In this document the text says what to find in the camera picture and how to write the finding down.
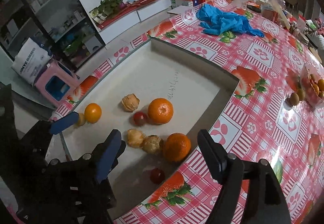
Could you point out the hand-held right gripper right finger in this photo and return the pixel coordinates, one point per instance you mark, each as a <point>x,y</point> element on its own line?
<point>215,160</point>

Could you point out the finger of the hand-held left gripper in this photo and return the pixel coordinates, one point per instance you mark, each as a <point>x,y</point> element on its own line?
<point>63,122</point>

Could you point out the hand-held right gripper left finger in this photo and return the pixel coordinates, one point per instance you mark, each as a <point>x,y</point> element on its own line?
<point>108,155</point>

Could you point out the small orange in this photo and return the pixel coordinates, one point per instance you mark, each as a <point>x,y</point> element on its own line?
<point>93,112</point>

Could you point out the physalis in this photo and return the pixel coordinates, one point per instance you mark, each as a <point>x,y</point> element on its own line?
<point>151,144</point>
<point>135,137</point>
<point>130,102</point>

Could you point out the cherry tomato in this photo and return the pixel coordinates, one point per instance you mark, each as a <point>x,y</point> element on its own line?
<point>140,118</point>
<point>157,175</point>

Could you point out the large orange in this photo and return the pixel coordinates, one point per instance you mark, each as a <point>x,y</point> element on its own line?
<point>160,110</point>

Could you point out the shallow white cardboard tray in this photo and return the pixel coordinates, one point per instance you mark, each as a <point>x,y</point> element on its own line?
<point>177,61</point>

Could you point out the pink plastic stool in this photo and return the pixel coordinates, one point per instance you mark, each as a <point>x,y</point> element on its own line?
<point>57,82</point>

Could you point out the white printed sack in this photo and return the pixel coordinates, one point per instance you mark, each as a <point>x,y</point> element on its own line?
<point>30,59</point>

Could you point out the black glass door cabinet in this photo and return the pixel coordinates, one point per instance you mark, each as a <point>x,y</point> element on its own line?
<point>45,11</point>

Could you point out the clear glass bowl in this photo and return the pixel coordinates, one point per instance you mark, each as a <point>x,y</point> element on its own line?
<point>307,92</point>

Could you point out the green potted plant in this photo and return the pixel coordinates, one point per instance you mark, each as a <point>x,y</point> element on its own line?
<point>108,4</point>

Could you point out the white television console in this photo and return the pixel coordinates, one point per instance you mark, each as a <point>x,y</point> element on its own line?
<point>136,11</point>

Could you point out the blue disposable gloves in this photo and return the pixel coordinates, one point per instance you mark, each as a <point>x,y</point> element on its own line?
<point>222,21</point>

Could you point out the clear plastic bag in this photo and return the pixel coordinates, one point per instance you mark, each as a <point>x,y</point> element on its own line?
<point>274,8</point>

